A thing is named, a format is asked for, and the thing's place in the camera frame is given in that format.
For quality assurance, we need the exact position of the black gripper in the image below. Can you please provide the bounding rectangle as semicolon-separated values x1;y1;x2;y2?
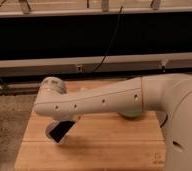
49;121;75;143

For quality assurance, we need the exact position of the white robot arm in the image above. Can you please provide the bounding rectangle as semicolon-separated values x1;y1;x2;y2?
33;73;192;171

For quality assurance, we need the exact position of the wooden cutting board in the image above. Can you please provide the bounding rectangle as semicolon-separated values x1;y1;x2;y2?
14;78;167;171

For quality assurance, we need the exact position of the green bowl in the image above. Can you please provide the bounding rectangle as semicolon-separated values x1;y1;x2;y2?
119;111;142;119

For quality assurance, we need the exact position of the black hanging cable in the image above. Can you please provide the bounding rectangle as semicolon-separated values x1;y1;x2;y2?
90;5;124;74

